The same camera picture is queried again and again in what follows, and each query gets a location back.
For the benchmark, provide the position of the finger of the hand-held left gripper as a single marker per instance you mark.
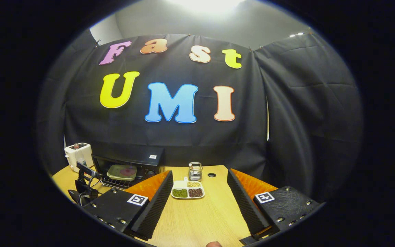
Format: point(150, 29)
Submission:
point(88, 170)

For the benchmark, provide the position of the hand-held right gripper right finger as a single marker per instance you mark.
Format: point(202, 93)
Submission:
point(247, 206)

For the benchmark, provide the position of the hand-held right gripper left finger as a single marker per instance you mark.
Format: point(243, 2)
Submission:
point(153, 209)

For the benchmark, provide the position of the plate with pink food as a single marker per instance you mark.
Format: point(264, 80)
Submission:
point(122, 172)

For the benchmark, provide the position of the black electric oven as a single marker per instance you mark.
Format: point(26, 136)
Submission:
point(149, 159)

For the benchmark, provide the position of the clear plastic bottle red label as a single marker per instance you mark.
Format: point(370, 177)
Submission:
point(80, 156)

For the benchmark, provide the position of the white toaster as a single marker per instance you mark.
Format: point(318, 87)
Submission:
point(69, 154)

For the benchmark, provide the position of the white divided plate with beans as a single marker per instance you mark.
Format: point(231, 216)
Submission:
point(188, 192)

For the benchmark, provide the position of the black backdrop cloth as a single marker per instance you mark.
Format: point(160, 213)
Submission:
point(132, 133)

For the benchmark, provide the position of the small ceiling light panel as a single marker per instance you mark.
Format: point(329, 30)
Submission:
point(296, 34)

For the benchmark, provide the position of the large ceiling light panel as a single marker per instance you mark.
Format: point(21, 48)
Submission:
point(206, 5)

